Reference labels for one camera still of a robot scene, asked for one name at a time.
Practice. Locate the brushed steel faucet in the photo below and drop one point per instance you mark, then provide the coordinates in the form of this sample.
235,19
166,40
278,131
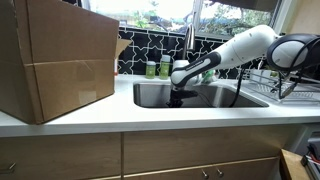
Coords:
189,40

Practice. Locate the wooden kitchen cabinet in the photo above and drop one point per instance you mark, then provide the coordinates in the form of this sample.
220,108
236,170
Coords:
166,150

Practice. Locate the stainless steel sink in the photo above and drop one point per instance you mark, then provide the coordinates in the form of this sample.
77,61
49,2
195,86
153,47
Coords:
150,95

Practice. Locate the round metal cabinet knob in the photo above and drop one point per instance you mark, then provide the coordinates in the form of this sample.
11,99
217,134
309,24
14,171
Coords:
219,172
204,173

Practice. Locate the short green soap bottle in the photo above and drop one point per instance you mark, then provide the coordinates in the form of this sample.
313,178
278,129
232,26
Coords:
150,70

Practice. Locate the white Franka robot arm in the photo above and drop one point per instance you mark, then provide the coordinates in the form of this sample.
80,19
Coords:
240,50

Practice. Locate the brown cardboard box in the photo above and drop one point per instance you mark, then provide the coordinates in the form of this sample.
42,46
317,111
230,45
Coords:
66,60

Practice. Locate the kitchen window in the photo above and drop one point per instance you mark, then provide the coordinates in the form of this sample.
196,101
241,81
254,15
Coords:
150,11

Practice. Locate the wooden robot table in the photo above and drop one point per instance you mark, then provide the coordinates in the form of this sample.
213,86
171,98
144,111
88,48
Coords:
291,165

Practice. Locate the tall green soap bottle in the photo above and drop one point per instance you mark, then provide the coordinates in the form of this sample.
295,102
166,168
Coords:
164,68

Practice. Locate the green sponge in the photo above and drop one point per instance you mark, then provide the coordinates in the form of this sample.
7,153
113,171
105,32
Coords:
209,76

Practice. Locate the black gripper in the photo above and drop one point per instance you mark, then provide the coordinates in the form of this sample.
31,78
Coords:
176,96

